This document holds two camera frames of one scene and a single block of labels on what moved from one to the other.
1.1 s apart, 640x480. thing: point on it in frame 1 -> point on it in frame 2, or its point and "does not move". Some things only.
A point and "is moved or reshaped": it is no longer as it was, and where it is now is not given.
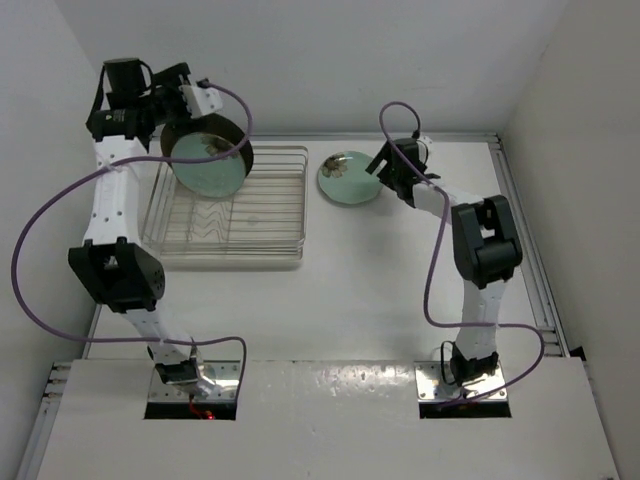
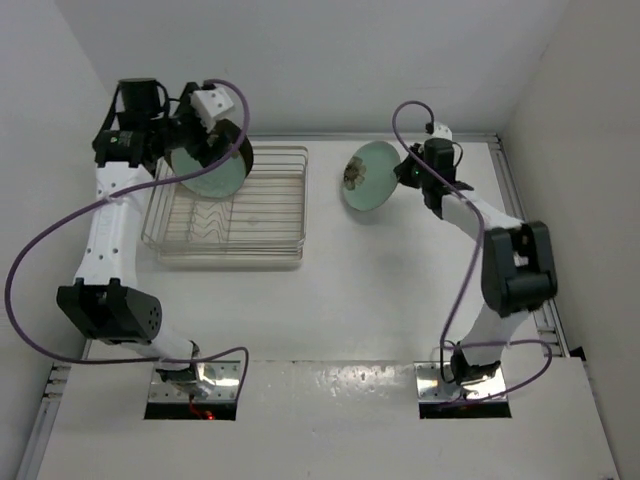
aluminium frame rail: [529, 252] does not move
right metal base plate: [430, 387] does not move
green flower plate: [343, 178] is moved or reshaped
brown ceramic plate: [217, 124] does not move
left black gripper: [169, 80] -> [205, 154]
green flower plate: [213, 178] does not move
